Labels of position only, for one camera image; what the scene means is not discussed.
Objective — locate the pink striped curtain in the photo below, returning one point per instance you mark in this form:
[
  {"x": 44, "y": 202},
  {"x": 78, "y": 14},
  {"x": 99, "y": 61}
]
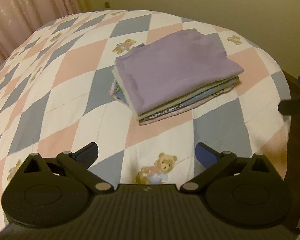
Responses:
[{"x": 19, "y": 19}]

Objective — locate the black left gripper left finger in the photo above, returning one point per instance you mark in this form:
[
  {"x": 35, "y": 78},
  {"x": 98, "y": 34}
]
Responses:
[{"x": 52, "y": 191}]

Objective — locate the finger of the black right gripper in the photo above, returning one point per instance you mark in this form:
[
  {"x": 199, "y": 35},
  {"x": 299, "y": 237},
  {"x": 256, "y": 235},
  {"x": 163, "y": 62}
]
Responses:
[{"x": 289, "y": 107}]

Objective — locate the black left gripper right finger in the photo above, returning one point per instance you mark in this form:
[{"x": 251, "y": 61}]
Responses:
[{"x": 240, "y": 190}]

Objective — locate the cream folded garment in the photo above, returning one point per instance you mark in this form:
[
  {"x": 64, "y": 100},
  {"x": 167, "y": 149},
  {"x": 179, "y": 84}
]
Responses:
[{"x": 154, "y": 114}]

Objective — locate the leopard print folded garment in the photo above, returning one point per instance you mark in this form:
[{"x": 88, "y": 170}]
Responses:
[{"x": 165, "y": 112}]

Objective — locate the diamond patterned teddy quilt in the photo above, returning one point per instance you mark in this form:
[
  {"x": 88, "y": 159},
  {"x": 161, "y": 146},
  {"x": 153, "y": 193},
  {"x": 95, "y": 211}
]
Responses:
[{"x": 55, "y": 96}]

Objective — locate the purple cloth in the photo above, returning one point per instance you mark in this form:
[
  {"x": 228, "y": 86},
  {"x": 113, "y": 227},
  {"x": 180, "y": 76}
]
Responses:
[{"x": 173, "y": 66}]

